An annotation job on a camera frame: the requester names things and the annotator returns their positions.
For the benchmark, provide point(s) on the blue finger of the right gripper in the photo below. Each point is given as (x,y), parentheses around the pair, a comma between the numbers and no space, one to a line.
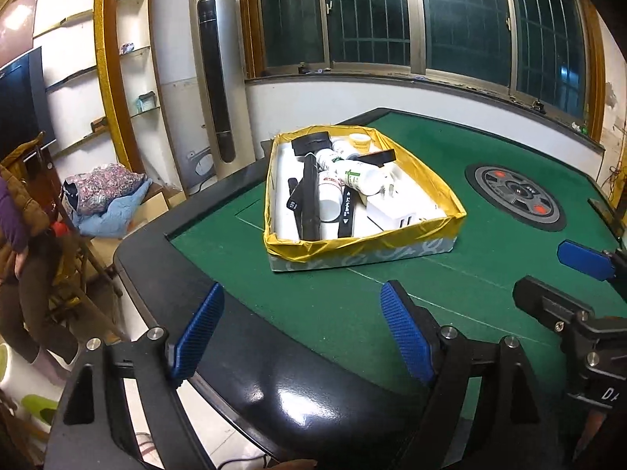
(586,260)
(549,306)

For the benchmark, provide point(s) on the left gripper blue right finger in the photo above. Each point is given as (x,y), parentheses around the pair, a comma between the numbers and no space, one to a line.
(414,330)

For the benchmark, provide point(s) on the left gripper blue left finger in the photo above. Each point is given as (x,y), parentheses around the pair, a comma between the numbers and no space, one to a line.
(186,353)

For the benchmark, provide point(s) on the white bottle red label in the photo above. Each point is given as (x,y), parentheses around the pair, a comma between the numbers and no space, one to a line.
(331,197)

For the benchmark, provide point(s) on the black plastic sectioned tray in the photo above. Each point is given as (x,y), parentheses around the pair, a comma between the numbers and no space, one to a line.
(310,204)

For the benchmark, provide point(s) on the round table centre control panel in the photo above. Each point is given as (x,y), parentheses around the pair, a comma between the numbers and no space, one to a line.
(518,195)

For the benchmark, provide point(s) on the person in brown vest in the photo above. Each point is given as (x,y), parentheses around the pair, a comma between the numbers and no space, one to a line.
(30,255)

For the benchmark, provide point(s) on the gold lined cardboard box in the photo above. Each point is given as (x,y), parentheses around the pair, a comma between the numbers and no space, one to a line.
(420,216)

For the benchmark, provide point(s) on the floral and blue cloth pile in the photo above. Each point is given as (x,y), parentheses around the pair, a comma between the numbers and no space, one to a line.
(102,202)

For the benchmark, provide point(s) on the window with metal grille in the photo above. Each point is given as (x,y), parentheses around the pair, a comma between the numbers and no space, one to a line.
(543,55)

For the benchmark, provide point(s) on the black flat screen television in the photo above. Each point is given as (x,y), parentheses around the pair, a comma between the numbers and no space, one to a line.
(24,108)

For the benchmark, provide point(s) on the silver tower air conditioner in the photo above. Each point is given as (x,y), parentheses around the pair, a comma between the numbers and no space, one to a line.
(220,66)

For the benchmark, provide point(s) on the white wall shelf unit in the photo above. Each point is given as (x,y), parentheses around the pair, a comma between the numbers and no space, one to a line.
(101,86)

